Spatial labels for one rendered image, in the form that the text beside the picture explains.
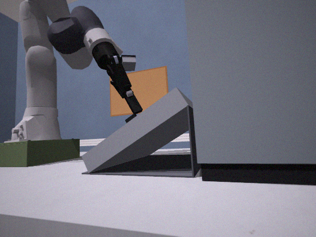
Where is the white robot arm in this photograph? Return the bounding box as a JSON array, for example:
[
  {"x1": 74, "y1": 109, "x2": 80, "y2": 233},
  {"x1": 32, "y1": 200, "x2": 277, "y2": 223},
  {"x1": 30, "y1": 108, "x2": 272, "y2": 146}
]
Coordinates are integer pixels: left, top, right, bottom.
[{"x1": 4, "y1": 0, "x2": 136, "y2": 143}]

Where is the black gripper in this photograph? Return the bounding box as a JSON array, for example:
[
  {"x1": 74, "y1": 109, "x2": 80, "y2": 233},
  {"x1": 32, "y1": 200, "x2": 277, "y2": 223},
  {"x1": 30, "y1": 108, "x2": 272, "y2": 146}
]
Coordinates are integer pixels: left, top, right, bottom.
[{"x1": 92, "y1": 41, "x2": 143, "y2": 114}]

